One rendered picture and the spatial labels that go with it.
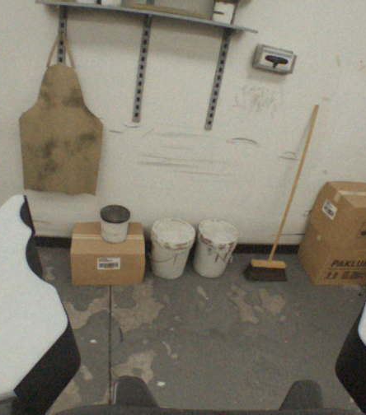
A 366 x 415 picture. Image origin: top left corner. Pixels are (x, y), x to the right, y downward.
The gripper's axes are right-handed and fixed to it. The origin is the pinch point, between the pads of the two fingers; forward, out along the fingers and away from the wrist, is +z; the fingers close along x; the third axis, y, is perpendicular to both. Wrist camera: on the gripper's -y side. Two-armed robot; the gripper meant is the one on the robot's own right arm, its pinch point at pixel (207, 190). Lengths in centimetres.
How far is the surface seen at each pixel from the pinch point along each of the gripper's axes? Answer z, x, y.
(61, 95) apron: 178, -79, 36
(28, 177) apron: 173, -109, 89
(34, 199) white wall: 179, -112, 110
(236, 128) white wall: 205, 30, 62
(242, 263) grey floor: 197, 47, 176
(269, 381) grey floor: 90, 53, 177
